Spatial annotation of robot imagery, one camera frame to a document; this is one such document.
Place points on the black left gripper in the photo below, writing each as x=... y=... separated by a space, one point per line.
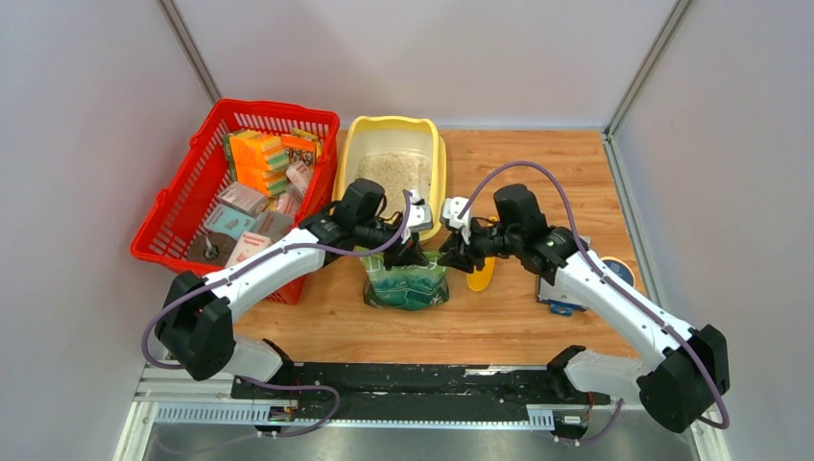
x=406 y=255

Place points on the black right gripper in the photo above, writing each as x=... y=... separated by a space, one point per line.
x=462 y=254

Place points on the green cat litter bag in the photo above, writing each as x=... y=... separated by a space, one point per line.
x=408 y=288

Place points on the yellow litter scoop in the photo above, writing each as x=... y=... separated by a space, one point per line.
x=480 y=279

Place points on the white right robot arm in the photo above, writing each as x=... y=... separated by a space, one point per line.
x=680 y=370

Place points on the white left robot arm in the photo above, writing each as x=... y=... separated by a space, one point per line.
x=196 y=323

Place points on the blue razor package box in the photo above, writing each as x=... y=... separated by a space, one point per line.
x=556 y=299

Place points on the yellow litter box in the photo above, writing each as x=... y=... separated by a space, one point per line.
x=398 y=153

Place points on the orange patterned snack box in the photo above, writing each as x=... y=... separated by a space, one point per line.
x=302 y=146

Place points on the pink sponge box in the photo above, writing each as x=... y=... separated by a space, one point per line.
x=247 y=245

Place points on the pink teal small box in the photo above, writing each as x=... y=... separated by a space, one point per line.
x=236 y=211

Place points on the masking tape roll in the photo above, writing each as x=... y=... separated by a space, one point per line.
x=620 y=268

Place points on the orange sponge pack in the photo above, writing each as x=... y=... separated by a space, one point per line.
x=259 y=159

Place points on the red plastic basket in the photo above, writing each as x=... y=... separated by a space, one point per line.
x=180 y=209

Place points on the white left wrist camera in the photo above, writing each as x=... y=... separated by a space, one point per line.
x=417 y=217

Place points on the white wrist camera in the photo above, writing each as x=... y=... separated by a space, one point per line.
x=456 y=217
x=417 y=217

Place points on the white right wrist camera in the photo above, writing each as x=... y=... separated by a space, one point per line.
x=456 y=217

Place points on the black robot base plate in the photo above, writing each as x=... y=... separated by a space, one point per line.
x=416 y=393

